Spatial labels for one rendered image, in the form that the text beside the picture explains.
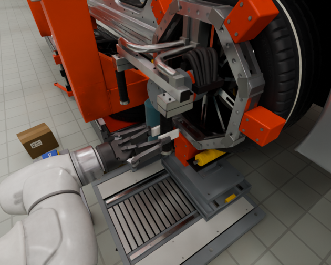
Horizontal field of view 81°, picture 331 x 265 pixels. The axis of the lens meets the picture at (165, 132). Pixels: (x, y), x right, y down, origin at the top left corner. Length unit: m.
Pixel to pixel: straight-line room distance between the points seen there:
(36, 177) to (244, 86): 0.55
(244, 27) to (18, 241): 0.62
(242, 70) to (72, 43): 0.73
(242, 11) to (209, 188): 0.91
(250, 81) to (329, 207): 1.30
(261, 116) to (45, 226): 0.56
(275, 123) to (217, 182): 0.71
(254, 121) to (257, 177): 1.07
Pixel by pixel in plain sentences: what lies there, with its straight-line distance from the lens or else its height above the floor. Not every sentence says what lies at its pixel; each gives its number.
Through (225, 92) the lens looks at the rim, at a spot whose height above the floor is 0.84.
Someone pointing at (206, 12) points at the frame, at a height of 1.11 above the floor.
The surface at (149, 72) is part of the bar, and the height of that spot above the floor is 0.97.
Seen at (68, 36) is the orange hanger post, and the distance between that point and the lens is 1.01.
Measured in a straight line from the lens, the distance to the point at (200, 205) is 1.20.
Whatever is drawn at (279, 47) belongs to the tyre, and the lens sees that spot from 0.63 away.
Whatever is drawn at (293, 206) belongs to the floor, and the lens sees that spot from 1.62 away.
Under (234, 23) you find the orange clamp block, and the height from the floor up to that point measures 1.10.
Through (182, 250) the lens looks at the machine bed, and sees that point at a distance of 1.20.
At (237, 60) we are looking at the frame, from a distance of 0.59.
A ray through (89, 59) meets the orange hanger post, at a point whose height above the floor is 0.86.
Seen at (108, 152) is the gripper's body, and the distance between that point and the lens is 0.51.
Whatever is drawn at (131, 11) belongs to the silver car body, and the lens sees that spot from 1.58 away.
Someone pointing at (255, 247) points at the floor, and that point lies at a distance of 1.38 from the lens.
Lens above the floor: 1.22
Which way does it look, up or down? 42 degrees down
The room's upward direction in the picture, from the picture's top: straight up
